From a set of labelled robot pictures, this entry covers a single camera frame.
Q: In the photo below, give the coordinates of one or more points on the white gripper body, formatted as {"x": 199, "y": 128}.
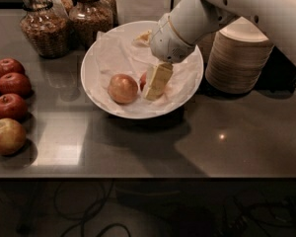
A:
{"x": 168, "y": 44}

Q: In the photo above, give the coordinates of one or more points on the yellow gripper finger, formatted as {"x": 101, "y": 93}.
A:
{"x": 157, "y": 78}
{"x": 143, "y": 39}

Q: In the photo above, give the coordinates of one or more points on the yellow-red apple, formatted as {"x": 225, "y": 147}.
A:
{"x": 12, "y": 136}
{"x": 122, "y": 88}

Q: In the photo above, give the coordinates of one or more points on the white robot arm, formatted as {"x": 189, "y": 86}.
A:
{"x": 194, "y": 19}

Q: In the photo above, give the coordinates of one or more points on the red-yellow apple right in bowl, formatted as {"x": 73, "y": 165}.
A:
{"x": 142, "y": 81}

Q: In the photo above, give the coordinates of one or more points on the white bowl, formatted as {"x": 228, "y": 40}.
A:
{"x": 88, "y": 76}

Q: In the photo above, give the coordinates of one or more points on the red apple top left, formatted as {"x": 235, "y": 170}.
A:
{"x": 9, "y": 65}

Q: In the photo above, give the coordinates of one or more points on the red apple second row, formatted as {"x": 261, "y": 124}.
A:
{"x": 16, "y": 83}

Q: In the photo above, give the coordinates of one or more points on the red apple third row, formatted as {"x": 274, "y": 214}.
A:
{"x": 13, "y": 106}

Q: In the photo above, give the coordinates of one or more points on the white napkin dispenser box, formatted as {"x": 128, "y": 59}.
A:
{"x": 143, "y": 2}

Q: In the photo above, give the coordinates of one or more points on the rear stack of paper bowls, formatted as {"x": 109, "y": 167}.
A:
{"x": 205, "y": 46}

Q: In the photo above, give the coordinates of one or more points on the stack of paper bowls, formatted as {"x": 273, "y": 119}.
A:
{"x": 239, "y": 53}
{"x": 205, "y": 46}

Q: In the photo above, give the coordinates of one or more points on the white paper liner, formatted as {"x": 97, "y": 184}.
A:
{"x": 121, "y": 53}

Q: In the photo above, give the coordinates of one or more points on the glass granola jar middle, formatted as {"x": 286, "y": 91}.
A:
{"x": 90, "y": 17}

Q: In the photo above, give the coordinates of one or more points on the glass granola jar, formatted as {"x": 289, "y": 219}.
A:
{"x": 90, "y": 17}
{"x": 47, "y": 32}

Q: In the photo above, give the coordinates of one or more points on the front stack of paper bowls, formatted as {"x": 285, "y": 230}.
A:
{"x": 239, "y": 53}

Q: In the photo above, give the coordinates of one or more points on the glass granola jar left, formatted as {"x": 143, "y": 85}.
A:
{"x": 47, "y": 32}

